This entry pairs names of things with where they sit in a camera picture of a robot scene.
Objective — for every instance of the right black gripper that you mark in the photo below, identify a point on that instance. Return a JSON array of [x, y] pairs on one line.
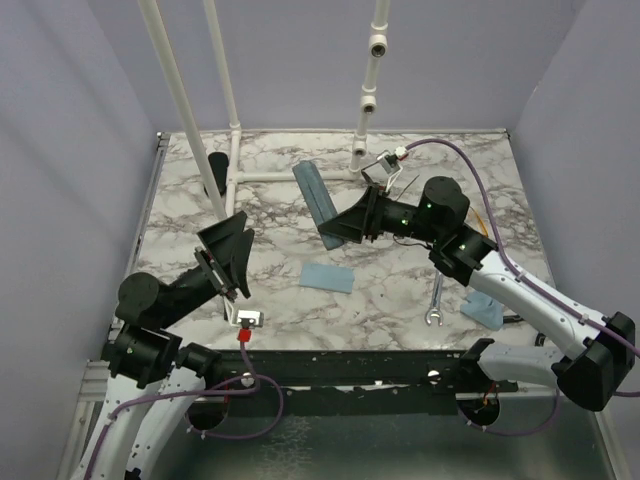
[[365, 218]]

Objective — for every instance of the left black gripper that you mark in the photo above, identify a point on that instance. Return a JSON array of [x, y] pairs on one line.
[[228, 235]]

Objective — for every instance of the blue-grey glasses case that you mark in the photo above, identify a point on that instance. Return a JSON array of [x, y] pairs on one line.
[[315, 192]]

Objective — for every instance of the black wire-frame sunglasses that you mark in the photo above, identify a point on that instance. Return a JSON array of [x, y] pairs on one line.
[[392, 181]]

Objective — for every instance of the blue cleaning cloth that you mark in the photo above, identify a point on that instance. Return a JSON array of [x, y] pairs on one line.
[[327, 278]]

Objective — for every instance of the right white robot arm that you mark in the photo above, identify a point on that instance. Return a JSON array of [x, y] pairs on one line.
[[592, 352]]

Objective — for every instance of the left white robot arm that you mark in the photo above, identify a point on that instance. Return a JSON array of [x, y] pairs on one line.
[[140, 357]]

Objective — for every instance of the orange sunglasses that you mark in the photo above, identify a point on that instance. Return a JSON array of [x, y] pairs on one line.
[[479, 222]]

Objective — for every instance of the black cylinder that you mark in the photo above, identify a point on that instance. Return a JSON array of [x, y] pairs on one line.
[[219, 164]]

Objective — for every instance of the silver wrench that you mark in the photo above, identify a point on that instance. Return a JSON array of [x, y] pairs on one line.
[[434, 315]]

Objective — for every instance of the crumpled blue cloth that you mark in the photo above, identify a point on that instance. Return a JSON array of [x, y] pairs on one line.
[[483, 309]]

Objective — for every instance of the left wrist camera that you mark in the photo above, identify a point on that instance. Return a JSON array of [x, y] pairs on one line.
[[242, 318]]

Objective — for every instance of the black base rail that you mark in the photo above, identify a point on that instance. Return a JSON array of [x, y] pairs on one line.
[[261, 383]]

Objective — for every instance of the white PVC pipe frame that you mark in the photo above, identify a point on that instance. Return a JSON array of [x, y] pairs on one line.
[[223, 206]]

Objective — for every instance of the aluminium extrusion rail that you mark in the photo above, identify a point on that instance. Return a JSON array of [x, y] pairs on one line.
[[94, 382]]

